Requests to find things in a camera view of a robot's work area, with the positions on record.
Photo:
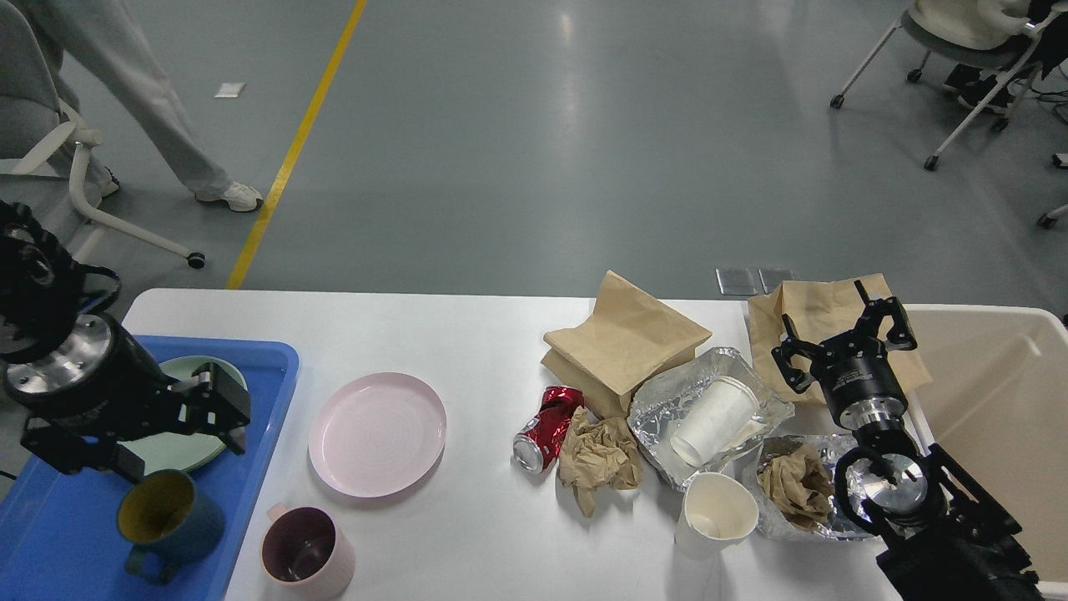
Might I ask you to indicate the beige plastic bin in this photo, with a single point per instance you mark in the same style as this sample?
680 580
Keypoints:
997 403

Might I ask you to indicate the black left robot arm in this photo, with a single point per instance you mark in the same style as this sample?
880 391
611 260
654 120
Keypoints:
44 291

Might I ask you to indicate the folded brown paper bag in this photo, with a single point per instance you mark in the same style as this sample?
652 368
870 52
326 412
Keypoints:
629 337

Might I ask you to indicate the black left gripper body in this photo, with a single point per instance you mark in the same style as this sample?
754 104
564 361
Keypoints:
97 390

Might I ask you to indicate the aluminium foil sheet lower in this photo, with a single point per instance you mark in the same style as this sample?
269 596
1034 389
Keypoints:
771 523

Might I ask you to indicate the blue plastic tray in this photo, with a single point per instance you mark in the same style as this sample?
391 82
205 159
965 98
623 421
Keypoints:
60 537

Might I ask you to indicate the white paper cup lying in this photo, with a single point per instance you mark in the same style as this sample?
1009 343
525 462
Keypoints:
714 421

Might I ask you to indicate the white paper cup upright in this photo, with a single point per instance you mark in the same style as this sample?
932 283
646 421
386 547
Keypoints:
717 513

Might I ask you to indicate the pink mug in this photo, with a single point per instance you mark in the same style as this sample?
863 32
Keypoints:
307 553

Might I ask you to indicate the grey office chair left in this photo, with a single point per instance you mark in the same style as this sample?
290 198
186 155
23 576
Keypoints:
37 125

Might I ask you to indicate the green plate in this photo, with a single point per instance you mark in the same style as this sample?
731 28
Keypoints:
167 450

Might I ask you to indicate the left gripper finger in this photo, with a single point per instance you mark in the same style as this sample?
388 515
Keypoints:
212 402

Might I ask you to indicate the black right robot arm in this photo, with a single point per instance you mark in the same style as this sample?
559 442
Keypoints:
945 536

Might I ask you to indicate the aluminium foil sheet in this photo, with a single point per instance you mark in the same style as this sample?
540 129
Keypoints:
771 523
661 403

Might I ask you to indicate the pink plate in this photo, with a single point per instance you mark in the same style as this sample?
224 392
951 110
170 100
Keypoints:
378 435

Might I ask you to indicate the white chair base far right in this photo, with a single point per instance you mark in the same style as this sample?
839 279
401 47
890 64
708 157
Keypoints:
1048 219

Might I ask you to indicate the brown paper bag right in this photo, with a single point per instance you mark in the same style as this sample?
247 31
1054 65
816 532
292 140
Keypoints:
819 310

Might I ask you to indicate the crushed red soda can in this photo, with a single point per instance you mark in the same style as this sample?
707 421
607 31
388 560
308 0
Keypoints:
538 443

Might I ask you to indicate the person in grey trousers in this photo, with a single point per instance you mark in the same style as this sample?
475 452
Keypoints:
105 39

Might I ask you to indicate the dark blue mug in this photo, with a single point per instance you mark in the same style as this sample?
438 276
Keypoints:
171 522

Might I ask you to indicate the person in black seated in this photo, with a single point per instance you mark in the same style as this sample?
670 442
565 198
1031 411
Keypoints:
970 85

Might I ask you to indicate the white chair right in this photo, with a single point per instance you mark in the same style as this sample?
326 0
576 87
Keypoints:
997 36

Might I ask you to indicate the crumpled brown paper on foil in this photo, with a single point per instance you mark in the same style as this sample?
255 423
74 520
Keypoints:
799 486

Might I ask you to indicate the metal floor socket plates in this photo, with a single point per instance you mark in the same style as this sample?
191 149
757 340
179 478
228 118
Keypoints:
749 282

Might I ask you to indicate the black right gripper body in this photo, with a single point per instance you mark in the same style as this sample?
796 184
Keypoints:
858 384

